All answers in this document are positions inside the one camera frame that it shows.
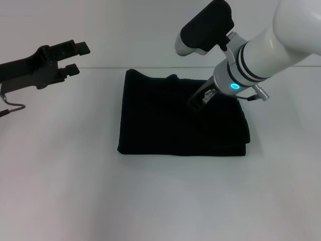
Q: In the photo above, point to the black t-shirt with FREE print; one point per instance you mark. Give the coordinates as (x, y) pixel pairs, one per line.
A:
(163, 120)

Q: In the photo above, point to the silver mount screw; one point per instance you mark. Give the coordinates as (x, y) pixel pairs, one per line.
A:
(208, 96)

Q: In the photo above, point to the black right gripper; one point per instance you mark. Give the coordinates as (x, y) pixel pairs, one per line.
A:
(200, 96)

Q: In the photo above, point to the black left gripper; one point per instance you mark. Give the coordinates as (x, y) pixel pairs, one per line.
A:
(25, 71)

